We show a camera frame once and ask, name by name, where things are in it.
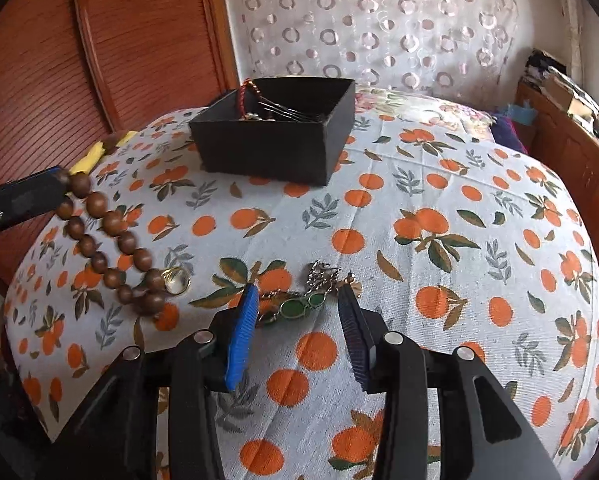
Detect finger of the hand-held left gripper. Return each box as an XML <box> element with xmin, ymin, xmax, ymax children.
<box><xmin>0</xmin><ymin>166</ymin><xmax>73</xmax><ymax>252</ymax></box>

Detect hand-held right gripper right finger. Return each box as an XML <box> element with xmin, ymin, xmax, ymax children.
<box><xmin>337</xmin><ymin>285</ymin><xmax>563</xmax><ymax>480</ymax></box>

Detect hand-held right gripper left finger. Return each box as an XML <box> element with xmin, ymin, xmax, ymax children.
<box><xmin>40</xmin><ymin>282</ymin><xmax>260</xmax><ymax>480</ymax></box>

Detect green stone bracelet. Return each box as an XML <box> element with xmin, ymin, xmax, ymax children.
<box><xmin>256</xmin><ymin>290</ymin><xmax>329</xmax><ymax>328</ymax></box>

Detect brown wooden bead bracelet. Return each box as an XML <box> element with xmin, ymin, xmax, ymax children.
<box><xmin>54</xmin><ymin>170</ymin><xmax>169</xmax><ymax>317</ymax></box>

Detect black cardboard box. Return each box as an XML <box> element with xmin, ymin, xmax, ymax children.
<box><xmin>188</xmin><ymin>76</ymin><xmax>357</xmax><ymax>187</ymax></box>

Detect metal hair pins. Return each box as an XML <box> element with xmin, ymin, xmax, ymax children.
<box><xmin>256</xmin><ymin>99</ymin><xmax>331</xmax><ymax>124</ymax></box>

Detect red braided bracelet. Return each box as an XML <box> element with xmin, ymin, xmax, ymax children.
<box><xmin>236</xmin><ymin>78</ymin><xmax>261</xmax><ymax>117</ymax></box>

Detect yellow cloth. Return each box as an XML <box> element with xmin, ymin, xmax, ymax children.
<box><xmin>71</xmin><ymin>130</ymin><xmax>139</xmax><ymax>177</ymax></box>

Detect orange fruit print cloth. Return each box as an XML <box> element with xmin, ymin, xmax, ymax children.
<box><xmin>2</xmin><ymin>104</ymin><xmax>599</xmax><ymax>480</ymax></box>

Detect brown wooden wardrobe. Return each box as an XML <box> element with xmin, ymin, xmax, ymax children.
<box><xmin>0</xmin><ymin>0</ymin><xmax>241</xmax><ymax>288</ymax></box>

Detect floral blanket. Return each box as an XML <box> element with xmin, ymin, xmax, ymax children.
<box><xmin>352</xmin><ymin>85</ymin><xmax>499</xmax><ymax>134</ymax></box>

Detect dark blue blanket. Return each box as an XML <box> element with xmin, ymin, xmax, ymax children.
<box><xmin>488</xmin><ymin>112</ymin><xmax>529</xmax><ymax>154</ymax></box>

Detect blue paper bag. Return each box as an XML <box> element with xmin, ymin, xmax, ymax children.
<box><xmin>496</xmin><ymin>99</ymin><xmax>539</xmax><ymax>127</ymax></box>

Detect wooden side cabinet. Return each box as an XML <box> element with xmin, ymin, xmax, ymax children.
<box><xmin>514</xmin><ymin>80</ymin><xmax>599</xmax><ymax>223</ymax></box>

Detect circle pattern curtain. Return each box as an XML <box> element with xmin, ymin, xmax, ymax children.
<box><xmin>220</xmin><ymin>0</ymin><xmax>521</xmax><ymax>107</ymax></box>

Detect brown cardboard box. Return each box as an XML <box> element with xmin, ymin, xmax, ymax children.
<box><xmin>540</xmin><ymin>72</ymin><xmax>593</xmax><ymax>117</ymax></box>

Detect pile of clothes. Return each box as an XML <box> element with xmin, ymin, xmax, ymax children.
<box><xmin>523</xmin><ymin>48</ymin><xmax>570</xmax><ymax>92</ymax></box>

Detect gold ring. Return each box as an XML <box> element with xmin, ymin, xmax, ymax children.
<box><xmin>160</xmin><ymin>266</ymin><xmax>191</xmax><ymax>296</ymax></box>

